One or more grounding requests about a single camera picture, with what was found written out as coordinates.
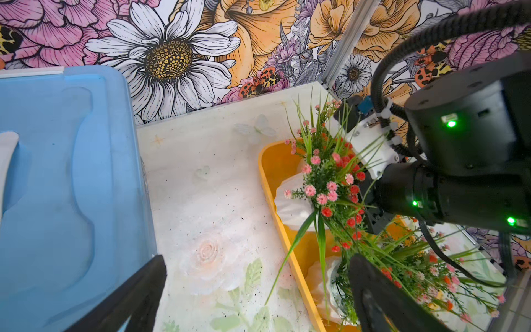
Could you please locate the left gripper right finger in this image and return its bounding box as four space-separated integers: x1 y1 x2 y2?
348 254 449 332

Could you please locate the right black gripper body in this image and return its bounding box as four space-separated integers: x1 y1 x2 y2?
360 182 394 235

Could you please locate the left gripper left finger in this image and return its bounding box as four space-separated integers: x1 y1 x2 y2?
67 255 167 331

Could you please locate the pink red potted gypsophila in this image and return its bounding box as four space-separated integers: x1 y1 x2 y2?
265 97 391 308

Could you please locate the orange flower potted plant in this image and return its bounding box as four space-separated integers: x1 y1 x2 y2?
306 230 506 331

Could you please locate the yellow plastic tray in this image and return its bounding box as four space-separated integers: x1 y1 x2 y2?
256 140 412 332

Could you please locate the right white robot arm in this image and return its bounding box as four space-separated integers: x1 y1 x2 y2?
331 1 530 284

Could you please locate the blue lid storage box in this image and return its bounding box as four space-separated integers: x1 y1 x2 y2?
1 66 157 331

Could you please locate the right aluminium corner post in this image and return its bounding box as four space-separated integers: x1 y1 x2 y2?
319 0 380 91

